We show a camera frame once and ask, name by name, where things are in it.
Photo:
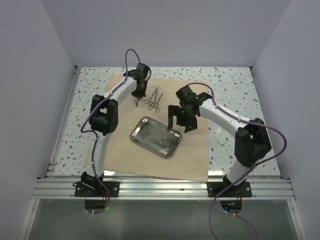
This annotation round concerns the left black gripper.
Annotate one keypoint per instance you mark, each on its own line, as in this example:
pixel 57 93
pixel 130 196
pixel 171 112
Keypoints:
pixel 140 95

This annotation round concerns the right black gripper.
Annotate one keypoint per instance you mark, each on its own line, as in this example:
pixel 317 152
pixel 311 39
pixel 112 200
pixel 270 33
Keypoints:
pixel 190 125

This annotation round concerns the small steel scissors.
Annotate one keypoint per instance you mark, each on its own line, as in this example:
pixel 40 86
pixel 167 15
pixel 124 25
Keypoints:
pixel 154 105

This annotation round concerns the steel instrument tray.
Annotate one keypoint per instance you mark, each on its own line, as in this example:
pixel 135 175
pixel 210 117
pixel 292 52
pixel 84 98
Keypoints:
pixel 155 137

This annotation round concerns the beige cloth wrap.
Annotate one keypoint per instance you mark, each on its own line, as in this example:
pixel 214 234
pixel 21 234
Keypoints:
pixel 118 153

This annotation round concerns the steel surgical scissors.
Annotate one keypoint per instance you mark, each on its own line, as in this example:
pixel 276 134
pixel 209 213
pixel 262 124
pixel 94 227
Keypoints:
pixel 152 98

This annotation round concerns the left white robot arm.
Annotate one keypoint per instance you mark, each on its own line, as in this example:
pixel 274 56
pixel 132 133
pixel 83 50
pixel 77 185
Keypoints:
pixel 104 116

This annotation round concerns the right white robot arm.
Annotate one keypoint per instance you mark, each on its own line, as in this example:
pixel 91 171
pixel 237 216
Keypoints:
pixel 251 140

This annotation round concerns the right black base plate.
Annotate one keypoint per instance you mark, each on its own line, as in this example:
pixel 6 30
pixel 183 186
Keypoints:
pixel 218 188

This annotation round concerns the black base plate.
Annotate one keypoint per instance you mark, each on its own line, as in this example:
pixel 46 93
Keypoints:
pixel 218 188
pixel 83 190

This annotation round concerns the aluminium mounting rail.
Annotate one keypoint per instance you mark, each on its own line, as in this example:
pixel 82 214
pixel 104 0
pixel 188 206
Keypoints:
pixel 147 188

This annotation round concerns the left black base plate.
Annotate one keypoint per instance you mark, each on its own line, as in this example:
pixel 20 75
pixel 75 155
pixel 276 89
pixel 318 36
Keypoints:
pixel 83 190

